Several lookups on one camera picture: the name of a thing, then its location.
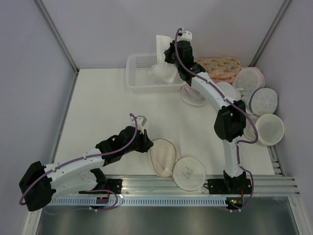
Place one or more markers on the pink trim mesh bag front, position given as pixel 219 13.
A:
pixel 192 96

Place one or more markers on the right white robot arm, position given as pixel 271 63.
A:
pixel 229 124

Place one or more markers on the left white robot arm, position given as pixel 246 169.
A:
pixel 43 183

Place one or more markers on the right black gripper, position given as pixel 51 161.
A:
pixel 167 53

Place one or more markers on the white round mesh bag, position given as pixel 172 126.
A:
pixel 228 92

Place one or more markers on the white plastic basket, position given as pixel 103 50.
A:
pixel 139 79

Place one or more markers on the pink trim mesh bag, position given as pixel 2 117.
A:
pixel 192 96
pixel 248 80

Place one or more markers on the white bra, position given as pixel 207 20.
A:
pixel 163 71

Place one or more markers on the pink trim mesh bag back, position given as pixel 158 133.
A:
pixel 248 80

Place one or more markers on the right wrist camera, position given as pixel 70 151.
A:
pixel 185 35

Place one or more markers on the beige mesh bag right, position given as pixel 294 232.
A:
pixel 270 128

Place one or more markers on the aluminium rail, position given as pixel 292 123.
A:
pixel 152 185

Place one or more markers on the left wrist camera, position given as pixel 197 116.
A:
pixel 141 121

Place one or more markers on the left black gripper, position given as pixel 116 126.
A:
pixel 146 143

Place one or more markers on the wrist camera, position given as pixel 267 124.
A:
pixel 141 121
pixel 185 35

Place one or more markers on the beige mesh laundry bag glasses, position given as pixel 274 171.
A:
pixel 188 173

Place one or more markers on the carrot print pouch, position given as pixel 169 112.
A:
pixel 221 69

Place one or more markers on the blue trim mesh bag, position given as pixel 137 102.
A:
pixel 262 101

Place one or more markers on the white slotted cable duct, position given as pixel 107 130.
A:
pixel 139 201

